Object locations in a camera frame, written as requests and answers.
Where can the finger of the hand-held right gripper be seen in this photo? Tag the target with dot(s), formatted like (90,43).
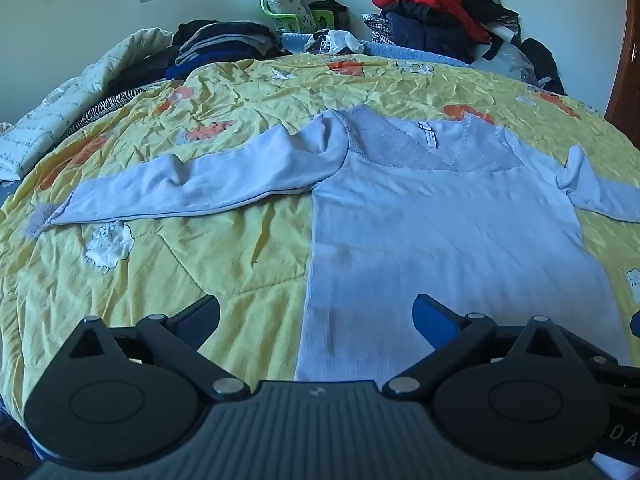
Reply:
(636,324)

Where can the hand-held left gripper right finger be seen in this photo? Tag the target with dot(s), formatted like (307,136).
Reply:
(435,317)

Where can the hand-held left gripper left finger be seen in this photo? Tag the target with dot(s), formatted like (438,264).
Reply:
(200,317)

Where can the white long-sleeve shirt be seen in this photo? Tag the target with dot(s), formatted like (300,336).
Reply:
(425,235)

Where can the pile of dark folded clothes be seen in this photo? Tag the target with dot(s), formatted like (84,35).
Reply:
(225,45)

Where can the yellow printed blanket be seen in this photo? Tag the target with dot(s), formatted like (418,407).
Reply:
(200,260)

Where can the zebra striped cloth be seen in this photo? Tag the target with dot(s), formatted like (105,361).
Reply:
(107,107)

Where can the brown wooden door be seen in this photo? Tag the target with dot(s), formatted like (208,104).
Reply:
(625,90)

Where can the white quilted comforter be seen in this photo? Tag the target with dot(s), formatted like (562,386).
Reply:
(75,95)

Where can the clear plastic bag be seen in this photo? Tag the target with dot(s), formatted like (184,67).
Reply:
(507,62)

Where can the blue knitted blanket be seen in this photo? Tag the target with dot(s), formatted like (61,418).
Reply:
(400,52)

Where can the black backpack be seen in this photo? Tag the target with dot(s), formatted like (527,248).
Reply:
(545,62)

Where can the navy jacket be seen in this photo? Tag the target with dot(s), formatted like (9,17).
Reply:
(420,35)

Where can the black and white plastic bag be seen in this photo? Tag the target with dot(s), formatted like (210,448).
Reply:
(337,40)

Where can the houndstooth cloth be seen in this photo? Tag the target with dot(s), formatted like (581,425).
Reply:
(375,27)

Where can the green plastic chair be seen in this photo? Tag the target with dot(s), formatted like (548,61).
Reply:
(285,22)

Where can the black and white garment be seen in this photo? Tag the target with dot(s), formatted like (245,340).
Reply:
(492,15)

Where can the green plastic stool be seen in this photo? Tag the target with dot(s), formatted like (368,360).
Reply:
(322,19)

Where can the black cloth bag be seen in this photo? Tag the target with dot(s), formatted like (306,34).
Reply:
(332,9)

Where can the grey patterned pillow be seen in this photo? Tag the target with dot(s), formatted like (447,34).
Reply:
(287,0)

